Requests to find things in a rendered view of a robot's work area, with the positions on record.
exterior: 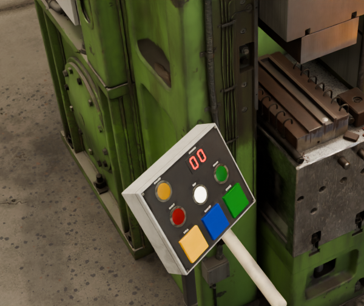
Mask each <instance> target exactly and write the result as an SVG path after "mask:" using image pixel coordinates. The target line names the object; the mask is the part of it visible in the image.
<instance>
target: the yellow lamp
mask: <svg viewBox="0 0 364 306"><path fill-rule="evenodd" d="M157 192H158V196H159V198H160V199H162V200H166V199H167V198H168V197H169V196H170V188H169V185H168V184H166V183H162V184H160V185H159V187H158V191H157Z"/></svg>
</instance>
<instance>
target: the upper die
mask: <svg viewBox="0 0 364 306"><path fill-rule="evenodd" d="M358 24H359V16H358V17H355V16H354V15H352V16H351V19H349V20H347V21H344V22H341V23H338V24H336V25H333V26H330V27H327V28H325V29H322V30H319V31H317V32H314V33H311V34H309V33H308V32H307V31H305V36H302V37H301V38H297V39H295V40H292V41H289V42H286V41H285V40H284V39H283V38H281V37H280V36H279V35H278V34H277V33H275V32H274V31H273V30H272V29H271V28H270V27H269V26H268V25H267V24H265V23H264V22H263V21H262V20H261V19H260V18H259V17H258V26H259V28H261V29H262V31H264V32H265V33H266V34H267V35H268V36H270V37H271V38H272V39H273V40H274V41H275V42H276V43H277V44H278V45H279V46H280V47H282V48H283V49H284V50H285V51H286V52H287V53H289V54H290V55H291V56H292V57H293V58H294V59H295V60H296V61H297V62H298V63H299V64H303V63H306V62H308V61H311V60H314V59H316V58H319V57H321V56H324V55H327V54H329V53H332V52H335V51H337V50H340V49H343V48H345V47H348V46H351V45H353V44H356V42H357V31H358Z"/></svg>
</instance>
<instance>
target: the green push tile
mask: <svg viewBox="0 0 364 306"><path fill-rule="evenodd" d="M222 199H223V201H224V203H225V205H226V206H227V208H228V210H229V212H230V214H231V216H232V218H233V219H234V218H236V217H237V216H238V215H239V213H241V212H242V210H243V209H244V208H245V207H246V206H247V205H248V204H249V202H248V200H247V198H246V196H245V194H244V192H243V190H242V188H241V186H240V184H239V183H236V184H235V185H234V186H233V187H232V188H231V189H230V190H229V191H228V192H227V193H226V194H225V195H224V196H223V197H222Z"/></svg>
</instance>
